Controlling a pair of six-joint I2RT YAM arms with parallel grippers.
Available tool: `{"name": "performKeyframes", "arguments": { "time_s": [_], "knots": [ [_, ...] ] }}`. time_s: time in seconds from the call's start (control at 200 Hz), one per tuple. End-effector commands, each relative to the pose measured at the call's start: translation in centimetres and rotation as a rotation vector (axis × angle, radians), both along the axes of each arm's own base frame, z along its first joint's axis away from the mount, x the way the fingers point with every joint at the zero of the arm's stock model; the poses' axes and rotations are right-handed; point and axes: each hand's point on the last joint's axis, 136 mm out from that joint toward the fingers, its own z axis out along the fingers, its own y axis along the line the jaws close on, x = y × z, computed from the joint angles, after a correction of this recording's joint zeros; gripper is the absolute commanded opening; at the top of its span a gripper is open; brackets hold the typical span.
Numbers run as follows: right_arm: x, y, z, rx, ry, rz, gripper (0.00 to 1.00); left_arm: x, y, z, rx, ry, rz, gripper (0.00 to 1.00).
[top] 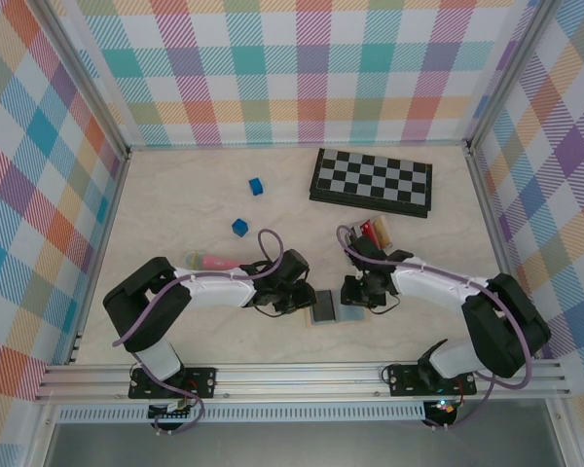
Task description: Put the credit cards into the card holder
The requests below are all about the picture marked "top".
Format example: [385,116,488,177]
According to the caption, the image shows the black membership card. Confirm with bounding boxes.
[312,290,334,323]

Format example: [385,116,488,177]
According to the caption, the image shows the clear acrylic card stand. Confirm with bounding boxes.
[347,217,396,253]

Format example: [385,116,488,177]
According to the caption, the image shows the gold card stack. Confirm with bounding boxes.
[373,217,391,248]

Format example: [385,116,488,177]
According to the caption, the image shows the pink toy microphone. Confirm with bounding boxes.
[183,251,244,271]

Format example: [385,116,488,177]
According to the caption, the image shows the black folding chessboard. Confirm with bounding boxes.
[309,148,433,219]

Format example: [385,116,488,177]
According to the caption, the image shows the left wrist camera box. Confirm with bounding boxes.
[276,248,311,283]

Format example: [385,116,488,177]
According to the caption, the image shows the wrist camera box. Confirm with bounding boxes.
[349,234,386,264]
[276,248,311,283]

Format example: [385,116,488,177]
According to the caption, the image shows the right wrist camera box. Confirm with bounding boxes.
[349,234,386,264]

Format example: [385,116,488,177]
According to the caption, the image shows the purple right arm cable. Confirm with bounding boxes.
[335,224,535,432]

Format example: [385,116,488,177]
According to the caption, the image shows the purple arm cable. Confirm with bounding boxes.
[335,224,535,432]
[112,228,293,437]

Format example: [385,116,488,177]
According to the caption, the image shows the aluminium frame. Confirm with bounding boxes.
[33,0,573,467]

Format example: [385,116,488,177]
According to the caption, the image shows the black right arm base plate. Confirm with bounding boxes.
[385,363,478,398]

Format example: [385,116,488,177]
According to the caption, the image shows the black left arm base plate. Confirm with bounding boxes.
[128,365,219,401]

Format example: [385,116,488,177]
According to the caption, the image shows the perforated white cable duct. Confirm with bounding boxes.
[57,407,427,423]

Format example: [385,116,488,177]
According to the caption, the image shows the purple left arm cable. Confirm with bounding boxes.
[112,228,293,437]

